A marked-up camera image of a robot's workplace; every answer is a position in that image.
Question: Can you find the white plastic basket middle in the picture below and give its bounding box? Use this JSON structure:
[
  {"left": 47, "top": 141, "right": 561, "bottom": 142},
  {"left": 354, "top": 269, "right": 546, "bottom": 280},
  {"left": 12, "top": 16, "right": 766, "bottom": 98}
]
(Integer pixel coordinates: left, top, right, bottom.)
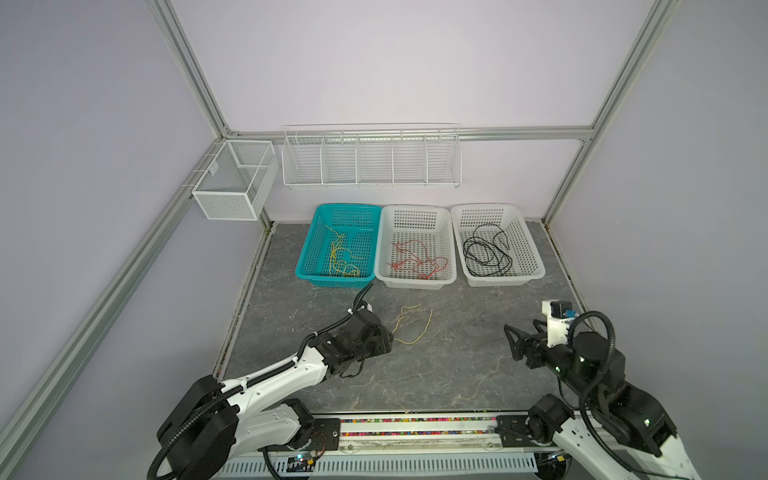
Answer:
[{"left": 374, "top": 205, "right": 457, "bottom": 290}]

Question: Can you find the red cable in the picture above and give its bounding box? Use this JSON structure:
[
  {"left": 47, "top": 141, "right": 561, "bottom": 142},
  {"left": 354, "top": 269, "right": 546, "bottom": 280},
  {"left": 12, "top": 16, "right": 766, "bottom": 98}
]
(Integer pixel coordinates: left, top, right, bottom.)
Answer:
[{"left": 388, "top": 238, "right": 451, "bottom": 282}]

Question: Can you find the white slotted cable duct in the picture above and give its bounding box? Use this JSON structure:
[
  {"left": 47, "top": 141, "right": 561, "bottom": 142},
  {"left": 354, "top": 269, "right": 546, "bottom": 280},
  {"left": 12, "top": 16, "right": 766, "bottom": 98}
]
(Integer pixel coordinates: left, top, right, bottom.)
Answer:
[{"left": 215, "top": 452, "right": 538, "bottom": 479}]

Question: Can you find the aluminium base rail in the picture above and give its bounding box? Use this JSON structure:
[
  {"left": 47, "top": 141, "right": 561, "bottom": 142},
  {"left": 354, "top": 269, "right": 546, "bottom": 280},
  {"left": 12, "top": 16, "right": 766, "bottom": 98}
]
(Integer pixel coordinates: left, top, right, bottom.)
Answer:
[{"left": 173, "top": 410, "right": 661, "bottom": 454}]

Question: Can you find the white mesh wall box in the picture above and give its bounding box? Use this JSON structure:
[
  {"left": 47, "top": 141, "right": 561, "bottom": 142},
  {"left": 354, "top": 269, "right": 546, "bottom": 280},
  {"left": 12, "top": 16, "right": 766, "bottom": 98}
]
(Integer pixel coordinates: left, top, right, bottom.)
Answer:
[{"left": 192, "top": 140, "right": 279, "bottom": 221}]

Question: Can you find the black cable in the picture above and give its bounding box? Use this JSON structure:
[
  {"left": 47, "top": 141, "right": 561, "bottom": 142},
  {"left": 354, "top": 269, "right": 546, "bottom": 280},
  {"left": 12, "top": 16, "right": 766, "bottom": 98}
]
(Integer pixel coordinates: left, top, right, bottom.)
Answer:
[{"left": 462, "top": 221, "right": 514, "bottom": 279}]

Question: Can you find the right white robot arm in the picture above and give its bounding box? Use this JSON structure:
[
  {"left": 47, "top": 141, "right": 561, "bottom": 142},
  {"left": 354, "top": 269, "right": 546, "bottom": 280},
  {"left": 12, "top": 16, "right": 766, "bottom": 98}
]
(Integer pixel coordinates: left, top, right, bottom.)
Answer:
[{"left": 495, "top": 302, "right": 699, "bottom": 479}]

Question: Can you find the white plastic basket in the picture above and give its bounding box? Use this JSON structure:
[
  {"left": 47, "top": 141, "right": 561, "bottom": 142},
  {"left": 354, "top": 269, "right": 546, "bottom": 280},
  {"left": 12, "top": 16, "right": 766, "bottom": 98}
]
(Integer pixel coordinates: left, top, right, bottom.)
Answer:
[
  {"left": 374, "top": 205, "right": 457, "bottom": 290},
  {"left": 450, "top": 203, "right": 546, "bottom": 287}
]

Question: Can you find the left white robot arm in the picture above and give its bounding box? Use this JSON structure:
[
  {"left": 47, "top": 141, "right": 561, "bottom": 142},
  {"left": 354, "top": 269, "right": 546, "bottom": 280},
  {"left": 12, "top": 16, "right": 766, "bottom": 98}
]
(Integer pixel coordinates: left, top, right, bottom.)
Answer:
[{"left": 146, "top": 289, "right": 394, "bottom": 479}]

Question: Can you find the white wire shelf rack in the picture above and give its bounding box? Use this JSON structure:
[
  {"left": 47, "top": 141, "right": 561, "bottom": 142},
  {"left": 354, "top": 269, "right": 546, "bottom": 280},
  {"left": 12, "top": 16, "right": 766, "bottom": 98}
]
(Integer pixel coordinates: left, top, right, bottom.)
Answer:
[{"left": 282, "top": 123, "right": 463, "bottom": 189}]

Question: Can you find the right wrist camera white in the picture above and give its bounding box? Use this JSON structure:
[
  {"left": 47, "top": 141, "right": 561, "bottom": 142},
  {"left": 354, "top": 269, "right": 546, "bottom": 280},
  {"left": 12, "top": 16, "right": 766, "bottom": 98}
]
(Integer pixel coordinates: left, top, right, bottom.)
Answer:
[{"left": 541, "top": 300, "right": 577, "bottom": 348}]

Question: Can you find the teal plastic basket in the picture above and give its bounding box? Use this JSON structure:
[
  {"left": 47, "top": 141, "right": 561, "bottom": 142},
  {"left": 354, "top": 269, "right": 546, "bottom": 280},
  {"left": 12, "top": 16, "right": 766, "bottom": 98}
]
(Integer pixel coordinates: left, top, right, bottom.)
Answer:
[{"left": 295, "top": 203, "right": 382, "bottom": 289}]

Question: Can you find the white plastic basket right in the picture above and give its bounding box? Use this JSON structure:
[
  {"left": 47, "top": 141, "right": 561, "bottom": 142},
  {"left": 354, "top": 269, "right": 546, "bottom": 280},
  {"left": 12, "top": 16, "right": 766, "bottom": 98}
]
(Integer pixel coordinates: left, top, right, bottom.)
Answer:
[{"left": 450, "top": 203, "right": 546, "bottom": 287}]

